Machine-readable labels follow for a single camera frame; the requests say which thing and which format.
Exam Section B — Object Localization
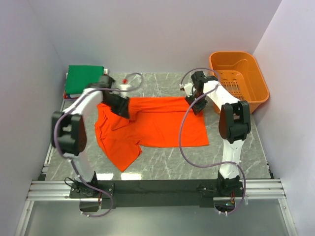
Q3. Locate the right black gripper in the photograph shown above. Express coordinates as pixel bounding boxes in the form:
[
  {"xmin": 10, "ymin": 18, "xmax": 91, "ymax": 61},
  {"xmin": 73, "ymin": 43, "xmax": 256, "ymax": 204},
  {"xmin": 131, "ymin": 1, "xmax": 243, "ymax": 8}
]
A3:
[{"xmin": 185, "ymin": 91, "xmax": 208, "ymax": 116}]

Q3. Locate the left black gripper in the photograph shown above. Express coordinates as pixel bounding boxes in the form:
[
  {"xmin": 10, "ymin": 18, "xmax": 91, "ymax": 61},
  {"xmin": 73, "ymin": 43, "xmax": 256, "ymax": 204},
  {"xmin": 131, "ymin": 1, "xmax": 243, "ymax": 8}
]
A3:
[{"xmin": 101, "ymin": 93, "xmax": 129, "ymax": 119}]

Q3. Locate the orange t shirt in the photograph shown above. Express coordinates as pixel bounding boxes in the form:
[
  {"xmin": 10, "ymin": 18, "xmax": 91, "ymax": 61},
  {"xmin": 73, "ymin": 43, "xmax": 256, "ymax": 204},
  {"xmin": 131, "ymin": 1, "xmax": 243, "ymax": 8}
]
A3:
[{"xmin": 94, "ymin": 97, "xmax": 209, "ymax": 172}]

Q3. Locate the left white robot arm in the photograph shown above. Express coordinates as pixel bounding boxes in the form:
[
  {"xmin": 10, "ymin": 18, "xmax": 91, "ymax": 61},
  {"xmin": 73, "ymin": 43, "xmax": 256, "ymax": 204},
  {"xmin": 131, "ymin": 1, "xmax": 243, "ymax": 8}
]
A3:
[{"xmin": 51, "ymin": 75, "xmax": 136, "ymax": 198}]

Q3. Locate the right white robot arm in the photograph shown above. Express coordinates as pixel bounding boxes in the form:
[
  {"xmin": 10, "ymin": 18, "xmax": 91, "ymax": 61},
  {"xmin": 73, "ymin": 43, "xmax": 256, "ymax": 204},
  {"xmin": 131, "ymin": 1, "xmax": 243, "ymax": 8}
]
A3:
[{"xmin": 180, "ymin": 68, "xmax": 251, "ymax": 196}]

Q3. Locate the folded green t shirt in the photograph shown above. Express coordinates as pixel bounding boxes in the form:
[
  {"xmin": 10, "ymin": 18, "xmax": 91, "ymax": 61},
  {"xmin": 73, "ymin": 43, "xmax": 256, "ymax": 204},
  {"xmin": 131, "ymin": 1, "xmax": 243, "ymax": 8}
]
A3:
[{"xmin": 65, "ymin": 65, "xmax": 104, "ymax": 95}]

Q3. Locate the orange plastic basket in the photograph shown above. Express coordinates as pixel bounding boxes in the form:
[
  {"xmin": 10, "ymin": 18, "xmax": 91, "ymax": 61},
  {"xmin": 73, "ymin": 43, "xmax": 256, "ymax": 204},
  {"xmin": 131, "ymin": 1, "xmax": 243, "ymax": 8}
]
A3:
[{"xmin": 209, "ymin": 51, "xmax": 270, "ymax": 113}]

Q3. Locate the black base beam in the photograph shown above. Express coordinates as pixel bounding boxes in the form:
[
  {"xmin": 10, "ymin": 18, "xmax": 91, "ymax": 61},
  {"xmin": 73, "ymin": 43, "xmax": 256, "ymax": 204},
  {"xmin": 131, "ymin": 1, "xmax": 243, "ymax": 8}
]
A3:
[{"xmin": 69, "ymin": 179, "xmax": 244, "ymax": 209}]

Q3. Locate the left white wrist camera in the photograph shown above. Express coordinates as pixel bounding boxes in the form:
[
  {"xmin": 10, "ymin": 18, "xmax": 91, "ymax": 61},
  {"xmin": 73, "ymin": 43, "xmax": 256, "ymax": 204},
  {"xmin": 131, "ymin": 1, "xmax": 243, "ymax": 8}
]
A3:
[{"xmin": 116, "ymin": 78, "xmax": 132, "ymax": 91}]

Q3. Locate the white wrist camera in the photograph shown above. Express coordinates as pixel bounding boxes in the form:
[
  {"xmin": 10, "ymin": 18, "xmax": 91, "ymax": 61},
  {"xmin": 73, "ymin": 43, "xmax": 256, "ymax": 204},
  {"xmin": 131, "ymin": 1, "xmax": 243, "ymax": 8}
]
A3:
[
  {"xmin": 180, "ymin": 83, "xmax": 194, "ymax": 96},
  {"xmin": 116, "ymin": 78, "xmax": 132, "ymax": 91}
]

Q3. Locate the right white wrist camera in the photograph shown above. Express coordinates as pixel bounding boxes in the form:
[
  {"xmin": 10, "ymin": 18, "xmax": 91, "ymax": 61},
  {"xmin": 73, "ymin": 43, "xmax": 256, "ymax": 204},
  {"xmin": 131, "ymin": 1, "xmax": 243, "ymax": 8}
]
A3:
[{"xmin": 180, "ymin": 83, "xmax": 194, "ymax": 96}]

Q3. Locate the aluminium rail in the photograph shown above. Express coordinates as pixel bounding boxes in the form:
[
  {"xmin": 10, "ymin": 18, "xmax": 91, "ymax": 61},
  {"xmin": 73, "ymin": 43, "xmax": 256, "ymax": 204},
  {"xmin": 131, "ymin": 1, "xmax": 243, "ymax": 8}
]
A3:
[{"xmin": 26, "ymin": 179, "xmax": 286, "ymax": 201}]

